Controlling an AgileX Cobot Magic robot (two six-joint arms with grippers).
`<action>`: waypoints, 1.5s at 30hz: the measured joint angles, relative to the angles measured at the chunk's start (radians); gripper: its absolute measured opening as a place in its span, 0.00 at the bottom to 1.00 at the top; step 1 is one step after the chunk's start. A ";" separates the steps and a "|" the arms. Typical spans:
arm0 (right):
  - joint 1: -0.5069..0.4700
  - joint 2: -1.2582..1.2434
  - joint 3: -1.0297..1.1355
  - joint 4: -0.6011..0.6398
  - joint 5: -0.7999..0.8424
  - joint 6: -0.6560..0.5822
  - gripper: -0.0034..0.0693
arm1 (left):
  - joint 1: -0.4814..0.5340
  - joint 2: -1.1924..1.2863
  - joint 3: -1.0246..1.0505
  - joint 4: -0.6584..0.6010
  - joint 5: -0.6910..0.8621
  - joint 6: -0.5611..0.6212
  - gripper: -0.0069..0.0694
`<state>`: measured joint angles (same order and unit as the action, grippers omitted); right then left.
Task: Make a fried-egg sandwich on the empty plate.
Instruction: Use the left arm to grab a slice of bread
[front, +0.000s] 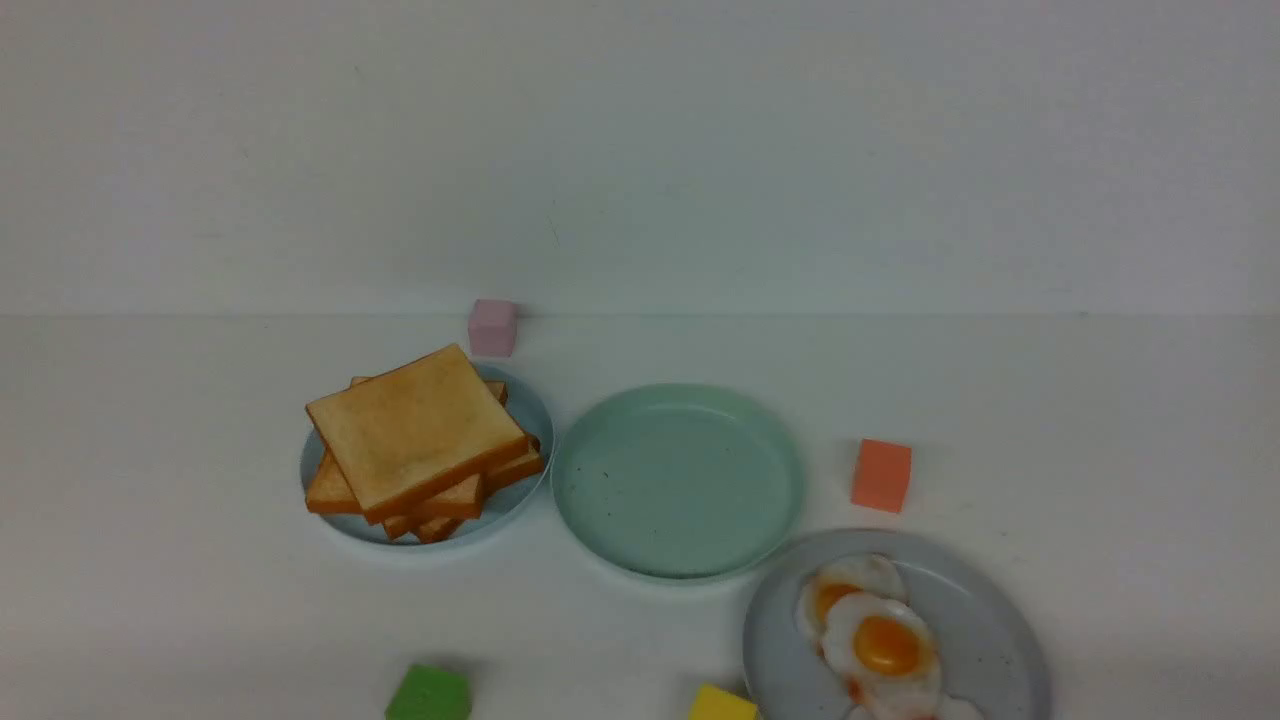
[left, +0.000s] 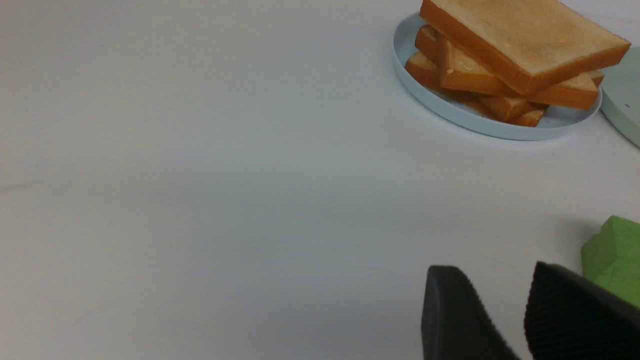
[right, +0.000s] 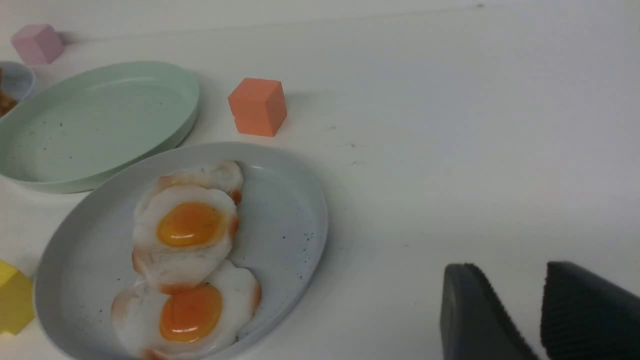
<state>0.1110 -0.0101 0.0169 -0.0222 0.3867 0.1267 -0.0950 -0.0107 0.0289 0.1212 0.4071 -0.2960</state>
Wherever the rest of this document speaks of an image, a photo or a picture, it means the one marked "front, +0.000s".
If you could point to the grey egg plate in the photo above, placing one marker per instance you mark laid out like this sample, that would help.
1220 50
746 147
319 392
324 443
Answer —
989 654

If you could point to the fried egg at edge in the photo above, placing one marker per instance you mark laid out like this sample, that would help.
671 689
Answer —
953 708

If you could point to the fried egg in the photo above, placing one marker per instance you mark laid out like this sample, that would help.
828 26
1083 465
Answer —
884 655
953 708
870 573

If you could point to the orange cube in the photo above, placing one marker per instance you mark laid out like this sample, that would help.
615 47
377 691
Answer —
882 475

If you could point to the yellow cube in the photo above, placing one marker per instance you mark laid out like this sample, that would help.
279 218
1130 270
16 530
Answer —
713 703

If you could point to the toast slice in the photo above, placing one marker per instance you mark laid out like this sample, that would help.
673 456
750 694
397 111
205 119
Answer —
526 407
329 493
425 530
403 436

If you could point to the fried egg behind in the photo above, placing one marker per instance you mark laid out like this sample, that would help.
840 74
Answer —
870 573

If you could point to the green cube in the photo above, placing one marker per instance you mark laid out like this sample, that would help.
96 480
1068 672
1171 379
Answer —
428 692

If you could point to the pink cube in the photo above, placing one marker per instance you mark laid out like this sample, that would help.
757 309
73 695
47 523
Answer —
492 328

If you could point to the fried egg front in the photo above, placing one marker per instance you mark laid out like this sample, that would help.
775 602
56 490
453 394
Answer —
884 655

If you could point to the mint green plate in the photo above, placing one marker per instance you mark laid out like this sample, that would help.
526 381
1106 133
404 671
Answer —
679 482

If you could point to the light blue bread plate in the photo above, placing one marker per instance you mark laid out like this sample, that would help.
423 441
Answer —
498 511

